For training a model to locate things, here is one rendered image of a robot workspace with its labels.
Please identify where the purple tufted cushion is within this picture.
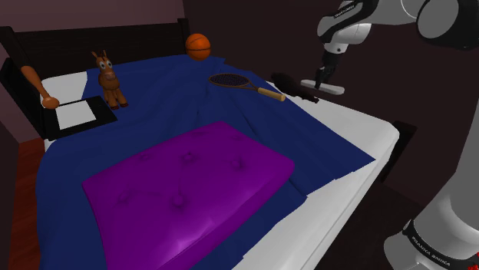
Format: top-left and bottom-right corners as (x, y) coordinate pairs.
(81, 120), (296, 270)

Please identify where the brown toy horse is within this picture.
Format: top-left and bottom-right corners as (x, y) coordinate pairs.
(91, 49), (129, 111)

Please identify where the wooden baseball bat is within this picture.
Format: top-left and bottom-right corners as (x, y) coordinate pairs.
(20, 65), (60, 110)

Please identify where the bed with dark headboard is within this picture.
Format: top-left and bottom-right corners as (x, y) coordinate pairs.
(0, 18), (401, 270)

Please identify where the black elongated object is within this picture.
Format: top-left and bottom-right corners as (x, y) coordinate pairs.
(270, 71), (320, 104)

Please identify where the blue blanket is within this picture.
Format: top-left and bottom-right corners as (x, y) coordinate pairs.
(35, 54), (376, 270)

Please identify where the white flat bar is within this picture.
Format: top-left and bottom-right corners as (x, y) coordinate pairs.
(300, 78), (345, 96)

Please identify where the black tablet with white screen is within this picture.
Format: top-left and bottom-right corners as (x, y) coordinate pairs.
(44, 95), (118, 141)

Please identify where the tennis racket with wooden handle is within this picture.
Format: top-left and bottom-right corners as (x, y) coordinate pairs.
(207, 72), (287, 103)

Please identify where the orange basketball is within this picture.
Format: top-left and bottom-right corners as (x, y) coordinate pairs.
(185, 33), (212, 61)

